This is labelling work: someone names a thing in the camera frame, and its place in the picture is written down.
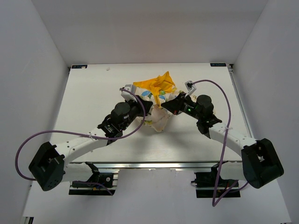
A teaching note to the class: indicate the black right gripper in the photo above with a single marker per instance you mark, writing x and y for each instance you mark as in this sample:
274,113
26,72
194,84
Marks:
174,106

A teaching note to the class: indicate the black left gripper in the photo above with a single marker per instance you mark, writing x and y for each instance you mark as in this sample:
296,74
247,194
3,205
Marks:
136,104

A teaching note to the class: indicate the cream dinosaur print baby jacket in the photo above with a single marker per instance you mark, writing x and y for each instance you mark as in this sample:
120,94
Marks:
162,89

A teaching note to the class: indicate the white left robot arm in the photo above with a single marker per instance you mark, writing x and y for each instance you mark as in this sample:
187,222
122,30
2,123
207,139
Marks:
53,164

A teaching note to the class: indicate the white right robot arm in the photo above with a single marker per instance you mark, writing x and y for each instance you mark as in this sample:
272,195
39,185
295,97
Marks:
260,163

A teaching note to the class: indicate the blue right corner label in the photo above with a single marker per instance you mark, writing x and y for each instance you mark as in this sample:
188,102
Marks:
218,64

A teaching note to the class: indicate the blue corner label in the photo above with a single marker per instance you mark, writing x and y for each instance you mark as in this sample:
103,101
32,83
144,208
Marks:
218,64
79,66

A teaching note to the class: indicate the blue left corner label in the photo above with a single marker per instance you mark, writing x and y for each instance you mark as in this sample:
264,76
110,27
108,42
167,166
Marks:
79,66

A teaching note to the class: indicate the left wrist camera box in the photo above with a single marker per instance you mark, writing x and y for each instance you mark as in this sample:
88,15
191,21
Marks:
128,92

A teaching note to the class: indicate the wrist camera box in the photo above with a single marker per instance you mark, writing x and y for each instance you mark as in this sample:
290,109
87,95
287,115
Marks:
191,88
128,92

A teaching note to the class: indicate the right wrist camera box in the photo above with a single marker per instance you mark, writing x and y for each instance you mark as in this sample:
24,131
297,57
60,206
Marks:
191,88

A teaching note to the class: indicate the aluminium front table rail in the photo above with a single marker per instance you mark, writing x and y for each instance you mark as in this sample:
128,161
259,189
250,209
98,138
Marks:
149,165

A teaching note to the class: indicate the aluminium right side rail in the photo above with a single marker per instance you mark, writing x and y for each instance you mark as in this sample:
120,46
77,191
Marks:
240,103

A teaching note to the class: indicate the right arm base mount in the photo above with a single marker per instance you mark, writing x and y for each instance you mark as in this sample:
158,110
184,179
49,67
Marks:
204,183

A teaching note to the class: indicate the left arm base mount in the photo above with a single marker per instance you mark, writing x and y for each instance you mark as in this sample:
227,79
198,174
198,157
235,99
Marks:
97,183

